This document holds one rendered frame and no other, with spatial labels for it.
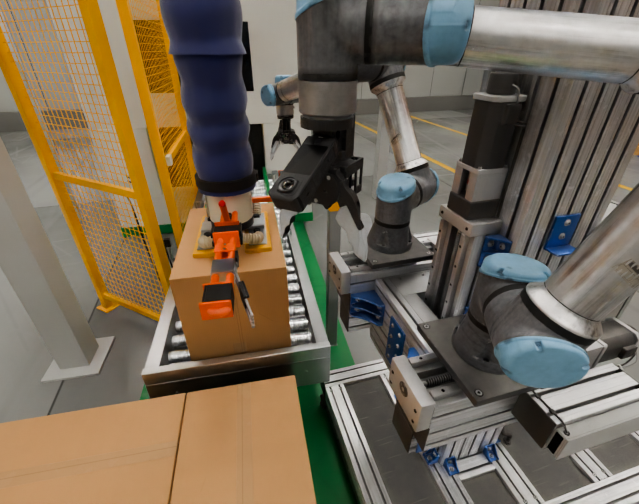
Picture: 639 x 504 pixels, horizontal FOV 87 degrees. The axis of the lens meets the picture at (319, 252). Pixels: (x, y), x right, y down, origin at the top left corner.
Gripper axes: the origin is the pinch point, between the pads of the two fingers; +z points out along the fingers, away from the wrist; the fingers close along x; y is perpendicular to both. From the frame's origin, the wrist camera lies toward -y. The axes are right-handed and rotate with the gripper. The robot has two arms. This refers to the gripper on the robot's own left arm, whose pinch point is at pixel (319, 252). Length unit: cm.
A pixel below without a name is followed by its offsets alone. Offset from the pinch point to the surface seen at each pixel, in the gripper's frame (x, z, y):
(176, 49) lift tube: 71, -27, 39
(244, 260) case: 53, 39, 37
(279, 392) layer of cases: 29, 79, 21
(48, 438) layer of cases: 83, 79, -30
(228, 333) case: 55, 67, 25
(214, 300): 29.7, 23.4, 1.8
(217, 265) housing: 41.1, 24.2, 14.0
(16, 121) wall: 970, 112, 308
